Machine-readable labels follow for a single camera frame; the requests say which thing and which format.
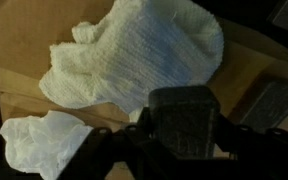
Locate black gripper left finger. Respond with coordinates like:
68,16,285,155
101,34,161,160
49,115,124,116
56,108,156,180

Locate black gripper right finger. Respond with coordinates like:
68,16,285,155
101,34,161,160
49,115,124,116
157,113,288,180

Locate black block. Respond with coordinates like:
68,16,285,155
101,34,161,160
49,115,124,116
149,86,220,160
267,0,288,30

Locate black rectangular case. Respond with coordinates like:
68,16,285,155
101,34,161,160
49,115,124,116
228,74,288,133

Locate white plastic bag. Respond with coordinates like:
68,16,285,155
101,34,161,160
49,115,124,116
0,111,93,180

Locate white towel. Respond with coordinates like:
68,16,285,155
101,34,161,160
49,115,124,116
39,0,224,121

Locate black block front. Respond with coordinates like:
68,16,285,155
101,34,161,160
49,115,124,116
267,0,288,30

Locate cardboard box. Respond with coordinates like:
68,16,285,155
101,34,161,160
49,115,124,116
0,0,288,180

